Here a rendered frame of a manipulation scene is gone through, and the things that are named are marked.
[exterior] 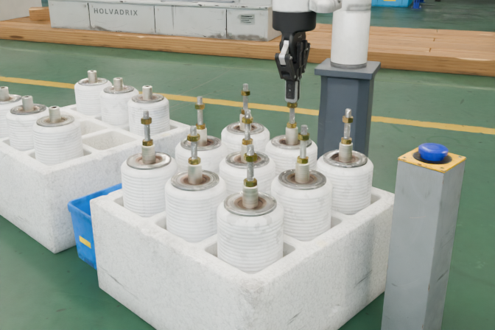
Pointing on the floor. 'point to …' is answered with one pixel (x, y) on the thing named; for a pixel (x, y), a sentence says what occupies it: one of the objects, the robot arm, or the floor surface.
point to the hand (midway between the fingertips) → (292, 90)
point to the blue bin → (85, 244)
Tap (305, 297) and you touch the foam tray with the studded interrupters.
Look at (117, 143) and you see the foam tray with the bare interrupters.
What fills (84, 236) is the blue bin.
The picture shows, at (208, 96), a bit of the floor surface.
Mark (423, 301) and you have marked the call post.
